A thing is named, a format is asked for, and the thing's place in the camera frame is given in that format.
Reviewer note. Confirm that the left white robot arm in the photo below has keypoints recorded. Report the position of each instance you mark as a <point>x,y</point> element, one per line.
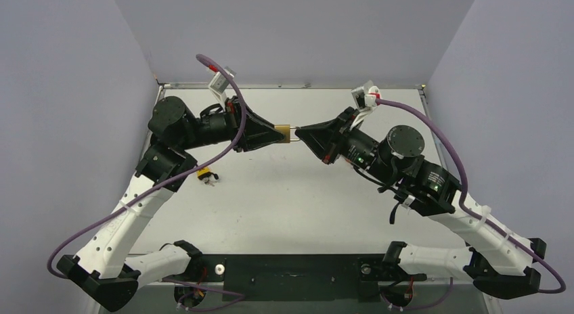
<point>103,268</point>

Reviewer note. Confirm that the small brass padlock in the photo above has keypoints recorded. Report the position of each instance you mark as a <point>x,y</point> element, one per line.
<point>288,133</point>

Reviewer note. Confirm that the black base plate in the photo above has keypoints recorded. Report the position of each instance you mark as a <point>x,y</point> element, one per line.
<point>314,292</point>

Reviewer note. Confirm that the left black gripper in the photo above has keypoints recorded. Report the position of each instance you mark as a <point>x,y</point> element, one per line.
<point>258,132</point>

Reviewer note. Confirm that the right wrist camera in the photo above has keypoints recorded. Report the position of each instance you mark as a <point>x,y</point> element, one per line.
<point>365,97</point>

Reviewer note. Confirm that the yellow padlock with keys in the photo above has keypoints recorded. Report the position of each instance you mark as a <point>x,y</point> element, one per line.
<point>207,176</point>

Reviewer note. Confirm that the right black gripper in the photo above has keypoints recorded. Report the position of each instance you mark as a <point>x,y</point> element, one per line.
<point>336,135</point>

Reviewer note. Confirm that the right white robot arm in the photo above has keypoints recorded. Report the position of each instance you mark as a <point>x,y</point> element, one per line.
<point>497,264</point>

